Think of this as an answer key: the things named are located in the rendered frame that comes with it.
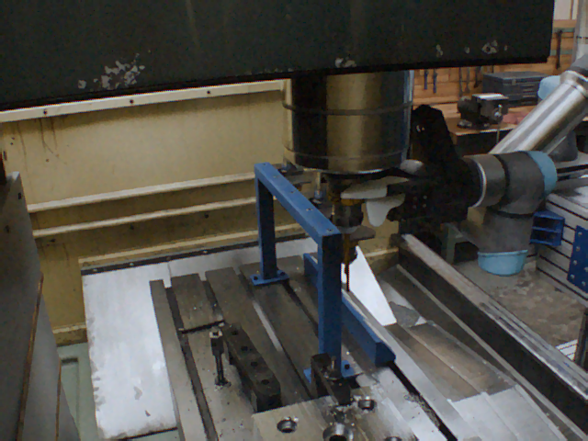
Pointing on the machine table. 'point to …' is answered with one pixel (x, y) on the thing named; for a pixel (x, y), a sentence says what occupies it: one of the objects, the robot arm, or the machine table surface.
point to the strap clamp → (342, 394)
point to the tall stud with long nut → (218, 355)
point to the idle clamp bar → (266, 401)
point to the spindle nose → (348, 121)
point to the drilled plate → (314, 412)
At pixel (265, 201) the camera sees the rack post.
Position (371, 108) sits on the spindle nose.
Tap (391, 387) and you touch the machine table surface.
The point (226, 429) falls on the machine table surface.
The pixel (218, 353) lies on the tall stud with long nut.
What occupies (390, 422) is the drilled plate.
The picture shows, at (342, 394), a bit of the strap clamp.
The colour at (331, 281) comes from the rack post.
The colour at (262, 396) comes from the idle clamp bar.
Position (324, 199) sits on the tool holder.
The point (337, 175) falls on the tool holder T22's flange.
